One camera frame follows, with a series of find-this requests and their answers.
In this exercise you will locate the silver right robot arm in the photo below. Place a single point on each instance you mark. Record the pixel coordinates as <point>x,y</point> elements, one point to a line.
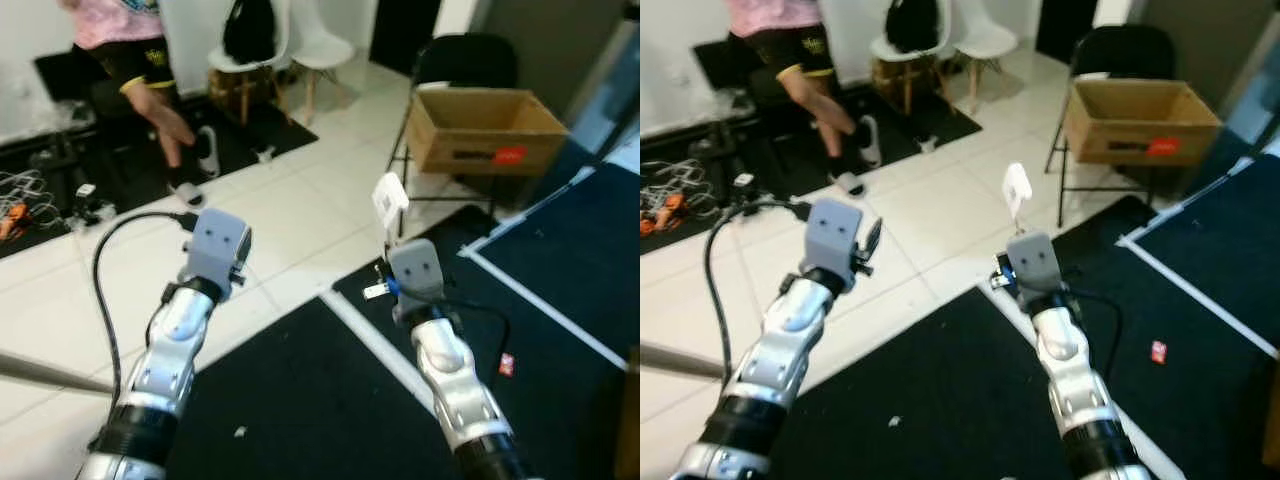
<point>1080,380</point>
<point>455,390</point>

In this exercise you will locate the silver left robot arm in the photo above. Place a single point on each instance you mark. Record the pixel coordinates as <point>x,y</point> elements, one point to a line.
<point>780,340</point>
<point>170,360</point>

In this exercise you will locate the dark floor mat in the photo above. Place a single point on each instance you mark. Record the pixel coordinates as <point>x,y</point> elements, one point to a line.
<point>560,270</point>
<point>1200,260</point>
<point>930,390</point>
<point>250,140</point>
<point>940,125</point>
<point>300,400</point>

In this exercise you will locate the small black device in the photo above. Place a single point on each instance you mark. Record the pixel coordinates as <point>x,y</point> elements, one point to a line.
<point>742,188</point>
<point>87,200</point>

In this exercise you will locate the small red wrapper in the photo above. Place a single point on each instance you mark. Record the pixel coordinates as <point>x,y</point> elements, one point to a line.
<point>1158,351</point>
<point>506,364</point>

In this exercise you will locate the large open cardboard box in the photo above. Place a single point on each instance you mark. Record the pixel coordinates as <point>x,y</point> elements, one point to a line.
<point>480,130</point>
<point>1140,120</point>

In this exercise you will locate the orange tool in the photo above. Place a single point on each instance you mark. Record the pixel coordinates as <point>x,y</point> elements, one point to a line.
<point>12,222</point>
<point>668,212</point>

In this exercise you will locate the grey pole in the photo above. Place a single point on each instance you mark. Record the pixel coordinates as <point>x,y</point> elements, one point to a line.
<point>680,360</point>
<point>50,370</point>

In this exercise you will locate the person in pink shirt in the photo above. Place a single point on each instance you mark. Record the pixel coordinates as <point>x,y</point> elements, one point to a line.
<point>790,35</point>
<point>120,40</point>

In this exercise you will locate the black backpack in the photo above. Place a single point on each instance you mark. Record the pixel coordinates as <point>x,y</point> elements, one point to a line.
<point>912,25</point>
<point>250,30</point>

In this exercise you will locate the black folding chair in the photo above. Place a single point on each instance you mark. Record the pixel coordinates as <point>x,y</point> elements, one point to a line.
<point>1125,50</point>
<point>465,60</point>

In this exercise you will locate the black door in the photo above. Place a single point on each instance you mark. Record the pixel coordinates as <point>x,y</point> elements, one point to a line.
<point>405,30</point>
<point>1065,25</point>

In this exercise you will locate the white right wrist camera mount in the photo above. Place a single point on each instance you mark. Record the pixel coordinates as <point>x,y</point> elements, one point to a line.
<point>1035,265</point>
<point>415,275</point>

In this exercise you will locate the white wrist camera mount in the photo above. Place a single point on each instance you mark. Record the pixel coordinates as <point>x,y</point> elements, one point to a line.
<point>1035,265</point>
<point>218,245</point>
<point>415,275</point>
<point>833,235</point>

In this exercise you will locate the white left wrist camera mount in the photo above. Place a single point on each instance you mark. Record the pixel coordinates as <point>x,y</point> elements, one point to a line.
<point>218,245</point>
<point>833,235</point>

